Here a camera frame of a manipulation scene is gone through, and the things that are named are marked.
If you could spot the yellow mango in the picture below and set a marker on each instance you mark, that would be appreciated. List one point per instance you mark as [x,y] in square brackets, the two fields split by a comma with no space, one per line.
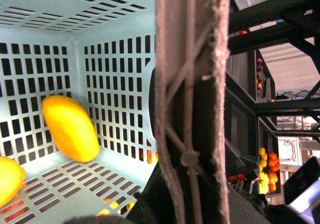
[71,128]

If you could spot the brown basket handle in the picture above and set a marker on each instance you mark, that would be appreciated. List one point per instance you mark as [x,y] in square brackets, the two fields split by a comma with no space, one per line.
[191,54]

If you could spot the light blue plastic basket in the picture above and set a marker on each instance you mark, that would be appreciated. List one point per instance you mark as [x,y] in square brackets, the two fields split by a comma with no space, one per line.
[76,101]

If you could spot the yellow lemon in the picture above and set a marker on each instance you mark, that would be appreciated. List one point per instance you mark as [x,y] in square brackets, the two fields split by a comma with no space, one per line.
[12,177]

